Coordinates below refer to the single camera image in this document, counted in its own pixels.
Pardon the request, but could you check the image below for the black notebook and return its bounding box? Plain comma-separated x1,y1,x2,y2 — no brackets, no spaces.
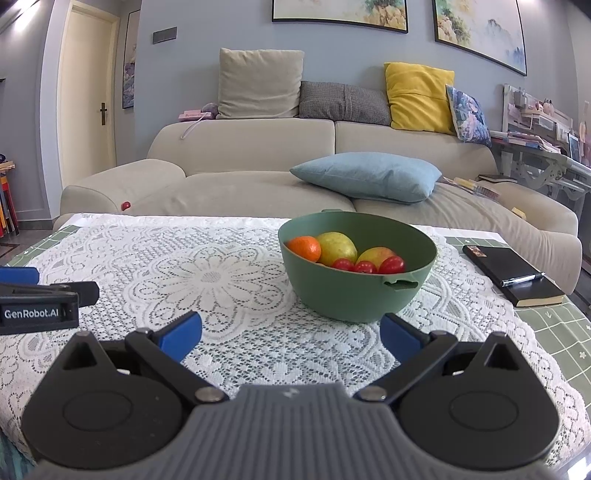
462,245,566,308

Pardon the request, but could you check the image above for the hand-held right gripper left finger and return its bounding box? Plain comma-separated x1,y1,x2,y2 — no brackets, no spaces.
48,310,230,407

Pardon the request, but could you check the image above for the yellow-green pear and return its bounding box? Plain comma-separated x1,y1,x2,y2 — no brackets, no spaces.
316,232,358,267

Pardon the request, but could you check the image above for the cream door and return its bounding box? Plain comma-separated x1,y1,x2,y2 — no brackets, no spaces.
58,7,121,188

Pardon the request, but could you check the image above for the teal striped cloth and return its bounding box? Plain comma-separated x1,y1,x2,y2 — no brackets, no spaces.
0,429,38,480

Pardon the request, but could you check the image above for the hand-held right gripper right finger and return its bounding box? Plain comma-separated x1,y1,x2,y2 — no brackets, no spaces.
353,312,532,406

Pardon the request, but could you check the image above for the beige cushion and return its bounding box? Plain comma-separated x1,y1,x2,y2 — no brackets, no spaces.
217,47,305,120

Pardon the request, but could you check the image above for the pile of books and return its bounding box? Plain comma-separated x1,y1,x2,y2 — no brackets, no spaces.
443,175,502,200

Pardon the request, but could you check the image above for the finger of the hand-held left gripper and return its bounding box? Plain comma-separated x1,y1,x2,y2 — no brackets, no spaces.
0,267,40,286
0,281,100,308

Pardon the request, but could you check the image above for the blue floral cushion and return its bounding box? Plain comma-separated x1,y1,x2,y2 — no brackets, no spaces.
445,84,493,148

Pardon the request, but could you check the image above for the orange mandarin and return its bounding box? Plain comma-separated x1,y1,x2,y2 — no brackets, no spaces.
286,236,322,263

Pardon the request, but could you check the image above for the narrow wall poster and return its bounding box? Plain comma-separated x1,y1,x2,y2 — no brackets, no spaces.
122,9,140,110

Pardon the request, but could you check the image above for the beige sofa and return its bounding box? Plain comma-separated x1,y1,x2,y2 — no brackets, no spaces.
53,113,583,296

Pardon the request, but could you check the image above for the grey checked cushion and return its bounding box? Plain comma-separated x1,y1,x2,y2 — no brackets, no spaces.
299,80,392,126

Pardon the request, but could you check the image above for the large framed landscape painting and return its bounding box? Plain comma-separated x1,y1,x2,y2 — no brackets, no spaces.
433,0,528,77

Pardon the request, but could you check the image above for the white lace tablecloth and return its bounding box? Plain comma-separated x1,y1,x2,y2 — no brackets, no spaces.
0,212,591,467

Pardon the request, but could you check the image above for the red-green mango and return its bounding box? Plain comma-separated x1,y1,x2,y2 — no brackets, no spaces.
355,247,398,273

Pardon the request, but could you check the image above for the black pen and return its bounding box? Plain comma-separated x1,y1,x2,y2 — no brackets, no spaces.
501,273,546,287

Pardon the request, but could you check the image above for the yellow cushion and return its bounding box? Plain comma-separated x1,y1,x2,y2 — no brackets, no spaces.
384,62,456,136

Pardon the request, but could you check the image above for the green colander bowl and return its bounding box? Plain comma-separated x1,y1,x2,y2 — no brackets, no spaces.
278,209,438,323

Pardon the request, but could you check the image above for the stack of coloured stools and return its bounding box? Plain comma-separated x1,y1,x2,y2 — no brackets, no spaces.
0,159,19,238

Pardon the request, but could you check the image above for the light blue pillow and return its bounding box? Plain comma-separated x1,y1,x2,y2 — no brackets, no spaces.
290,152,443,205

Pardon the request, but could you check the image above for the white cluttered desk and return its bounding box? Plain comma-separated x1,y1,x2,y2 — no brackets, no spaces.
492,83,591,204

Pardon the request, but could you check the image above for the small framed landscape painting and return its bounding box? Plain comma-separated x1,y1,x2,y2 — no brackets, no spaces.
271,0,409,34

